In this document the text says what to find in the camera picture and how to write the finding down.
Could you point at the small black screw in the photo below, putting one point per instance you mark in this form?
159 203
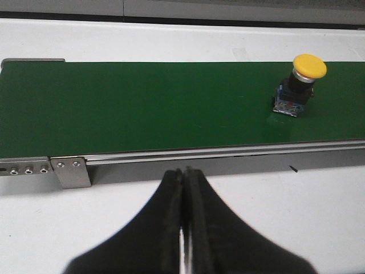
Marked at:
294 169

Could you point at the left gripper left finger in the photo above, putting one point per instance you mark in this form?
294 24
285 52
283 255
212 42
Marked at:
149 243

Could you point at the white cabinet front panel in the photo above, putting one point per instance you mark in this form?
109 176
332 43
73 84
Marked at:
336 12

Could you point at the aluminium conveyor frame rail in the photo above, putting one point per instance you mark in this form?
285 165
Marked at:
221 152

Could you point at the conveyor end plate with bolts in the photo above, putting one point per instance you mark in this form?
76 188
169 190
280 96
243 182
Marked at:
25 166

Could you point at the green conveyor belt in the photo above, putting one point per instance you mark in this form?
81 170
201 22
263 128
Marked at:
60 109

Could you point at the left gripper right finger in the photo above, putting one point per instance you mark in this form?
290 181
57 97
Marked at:
216 240

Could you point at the steel conveyor support bracket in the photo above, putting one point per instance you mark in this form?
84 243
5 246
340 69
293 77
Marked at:
71 172

